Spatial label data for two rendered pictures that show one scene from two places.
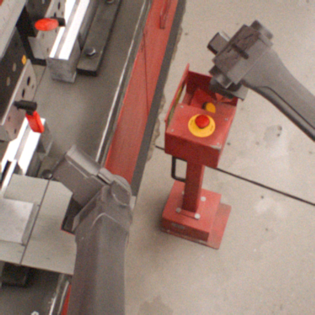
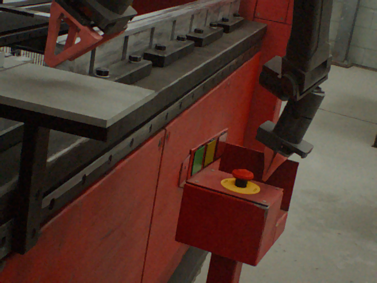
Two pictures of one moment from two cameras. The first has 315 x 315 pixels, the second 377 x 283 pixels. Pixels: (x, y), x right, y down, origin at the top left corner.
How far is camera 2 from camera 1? 88 cm
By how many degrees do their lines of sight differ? 45
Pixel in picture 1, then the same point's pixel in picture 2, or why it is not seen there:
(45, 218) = (10, 74)
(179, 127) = (207, 181)
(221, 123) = (270, 190)
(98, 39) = (114, 72)
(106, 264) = not seen: outside the picture
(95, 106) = not seen: hidden behind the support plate
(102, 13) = (123, 64)
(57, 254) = (19, 91)
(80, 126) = not seen: hidden behind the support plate
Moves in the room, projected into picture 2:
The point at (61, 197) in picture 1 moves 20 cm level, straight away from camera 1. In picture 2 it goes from (41, 71) to (12, 39)
